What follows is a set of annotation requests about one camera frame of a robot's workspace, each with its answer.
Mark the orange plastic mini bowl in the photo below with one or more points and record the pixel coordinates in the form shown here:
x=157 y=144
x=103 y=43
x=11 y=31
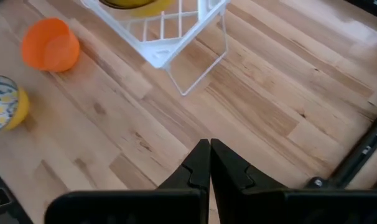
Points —
x=50 y=46

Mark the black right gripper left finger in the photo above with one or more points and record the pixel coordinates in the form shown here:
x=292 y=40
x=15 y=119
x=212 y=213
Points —
x=176 y=205

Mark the white grid shelf rack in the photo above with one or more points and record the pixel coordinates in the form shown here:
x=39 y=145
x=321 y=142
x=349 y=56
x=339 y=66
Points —
x=159 y=53

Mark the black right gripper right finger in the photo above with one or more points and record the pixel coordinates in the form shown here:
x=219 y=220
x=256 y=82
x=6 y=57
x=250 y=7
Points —
x=254 y=205

